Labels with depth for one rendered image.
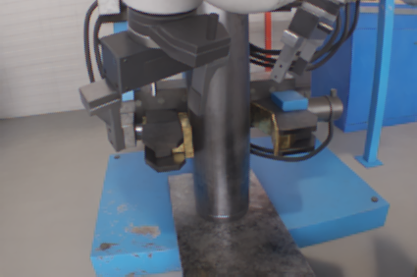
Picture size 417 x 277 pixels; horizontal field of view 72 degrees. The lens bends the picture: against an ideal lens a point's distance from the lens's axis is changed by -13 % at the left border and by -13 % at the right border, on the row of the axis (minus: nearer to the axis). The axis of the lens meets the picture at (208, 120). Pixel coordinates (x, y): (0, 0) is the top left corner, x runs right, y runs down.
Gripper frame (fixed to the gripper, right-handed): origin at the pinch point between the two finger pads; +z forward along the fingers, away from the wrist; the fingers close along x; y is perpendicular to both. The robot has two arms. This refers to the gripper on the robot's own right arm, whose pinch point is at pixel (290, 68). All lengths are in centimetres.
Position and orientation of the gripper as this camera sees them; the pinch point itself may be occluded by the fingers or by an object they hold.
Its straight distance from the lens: 71.6
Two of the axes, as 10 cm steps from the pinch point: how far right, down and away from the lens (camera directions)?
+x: 5.6, -2.2, 8.0
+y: 7.5, 5.4, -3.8
